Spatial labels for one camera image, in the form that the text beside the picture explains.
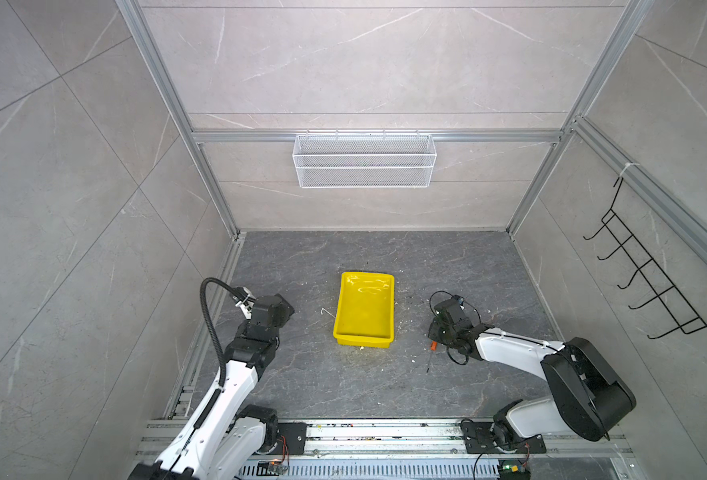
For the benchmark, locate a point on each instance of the yellow plastic bin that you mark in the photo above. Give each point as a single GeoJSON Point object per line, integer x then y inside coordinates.
{"type": "Point", "coordinates": [366, 310]}

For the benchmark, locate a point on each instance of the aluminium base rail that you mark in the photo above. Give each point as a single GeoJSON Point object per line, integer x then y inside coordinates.
{"type": "Point", "coordinates": [433, 448]}

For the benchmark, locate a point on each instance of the black wire hook rack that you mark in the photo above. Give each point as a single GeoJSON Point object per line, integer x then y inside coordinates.
{"type": "Point", "coordinates": [647, 271]}

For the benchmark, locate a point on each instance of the orange handled screwdriver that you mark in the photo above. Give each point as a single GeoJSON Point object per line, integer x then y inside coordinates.
{"type": "Point", "coordinates": [432, 352]}

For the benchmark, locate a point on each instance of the white wire mesh basket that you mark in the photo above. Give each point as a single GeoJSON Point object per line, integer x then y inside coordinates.
{"type": "Point", "coordinates": [341, 161]}

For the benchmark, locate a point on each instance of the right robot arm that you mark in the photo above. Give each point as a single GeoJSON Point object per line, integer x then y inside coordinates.
{"type": "Point", "coordinates": [586, 395]}

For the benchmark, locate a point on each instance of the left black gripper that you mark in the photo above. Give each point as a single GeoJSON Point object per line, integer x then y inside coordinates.
{"type": "Point", "coordinates": [287, 309]}

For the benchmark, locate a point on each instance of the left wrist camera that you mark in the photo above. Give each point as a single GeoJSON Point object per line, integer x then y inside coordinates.
{"type": "Point", "coordinates": [244, 300]}

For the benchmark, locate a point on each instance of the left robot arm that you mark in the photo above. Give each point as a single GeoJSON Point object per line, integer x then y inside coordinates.
{"type": "Point", "coordinates": [222, 433]}

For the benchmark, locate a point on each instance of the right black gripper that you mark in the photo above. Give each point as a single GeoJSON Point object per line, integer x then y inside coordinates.
{"type": "Point", "coordinates": [433, 329]}

